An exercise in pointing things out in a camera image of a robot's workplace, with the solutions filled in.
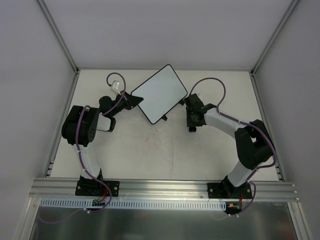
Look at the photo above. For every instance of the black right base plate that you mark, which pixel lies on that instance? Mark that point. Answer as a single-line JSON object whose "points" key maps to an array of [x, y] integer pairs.
{"points": [[219, 190]]}

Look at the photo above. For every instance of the right aluminium frame post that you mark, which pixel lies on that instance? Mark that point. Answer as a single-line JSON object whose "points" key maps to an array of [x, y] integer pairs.
{"points": [[275, 34]]}

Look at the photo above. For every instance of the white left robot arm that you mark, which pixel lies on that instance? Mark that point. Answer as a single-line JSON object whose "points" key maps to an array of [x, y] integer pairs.
{"points": [[82, 123]]}

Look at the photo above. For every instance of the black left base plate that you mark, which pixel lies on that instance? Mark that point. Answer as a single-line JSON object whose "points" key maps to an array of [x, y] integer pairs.
{"points": [[91, 188]]}

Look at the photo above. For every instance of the aluminium table edge rail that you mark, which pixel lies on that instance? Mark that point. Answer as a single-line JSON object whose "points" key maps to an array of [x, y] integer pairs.
{"points": [[276, 161], [57, 136]]}

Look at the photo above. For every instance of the aluminium frame post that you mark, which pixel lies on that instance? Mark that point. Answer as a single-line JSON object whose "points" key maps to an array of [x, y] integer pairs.
{"points": [[275, 34], [55, 30]]}

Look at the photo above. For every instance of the white slotted cable duct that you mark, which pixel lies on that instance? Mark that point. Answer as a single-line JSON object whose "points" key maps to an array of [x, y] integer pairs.
{"points": [[136, 204]]}

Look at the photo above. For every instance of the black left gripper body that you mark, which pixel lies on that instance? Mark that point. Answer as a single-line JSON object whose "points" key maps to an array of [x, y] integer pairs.
{"points": [[127, 102]]}

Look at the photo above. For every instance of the left aluminium table edge rail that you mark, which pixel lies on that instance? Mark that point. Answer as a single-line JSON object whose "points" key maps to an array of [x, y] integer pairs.
{"points": [[57, 136]]}

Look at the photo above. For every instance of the left aluminium frame post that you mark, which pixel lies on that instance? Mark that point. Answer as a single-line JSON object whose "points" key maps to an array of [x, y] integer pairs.
{"points": [[55, 30]]}

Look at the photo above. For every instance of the small black-framed whiteboard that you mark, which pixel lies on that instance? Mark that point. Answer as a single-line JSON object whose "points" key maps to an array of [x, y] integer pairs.
{"points": [[160, 92]]}

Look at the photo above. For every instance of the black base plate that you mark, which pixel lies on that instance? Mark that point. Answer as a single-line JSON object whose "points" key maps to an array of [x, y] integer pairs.
{"points": [[91, 188], [219, 190]]}

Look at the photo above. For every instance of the right aluminium table edge rail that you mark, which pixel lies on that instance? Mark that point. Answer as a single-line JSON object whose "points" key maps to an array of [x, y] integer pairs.
{"points": [[276, 161]]}

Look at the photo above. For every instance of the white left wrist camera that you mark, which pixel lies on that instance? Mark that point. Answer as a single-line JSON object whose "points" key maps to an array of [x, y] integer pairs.
{"points": [[115, 87]]}

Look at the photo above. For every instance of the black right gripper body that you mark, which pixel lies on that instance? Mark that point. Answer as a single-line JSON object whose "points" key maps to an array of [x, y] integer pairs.
{"points": [[191, 110]]}

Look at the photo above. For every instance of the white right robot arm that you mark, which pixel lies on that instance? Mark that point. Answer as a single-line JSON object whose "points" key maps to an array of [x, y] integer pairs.
{"points": [[252, 140]]}

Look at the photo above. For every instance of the aluminium mounting rail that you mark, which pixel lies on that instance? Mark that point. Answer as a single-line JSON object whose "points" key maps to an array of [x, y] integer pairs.
{"points": [[180, 190]]}

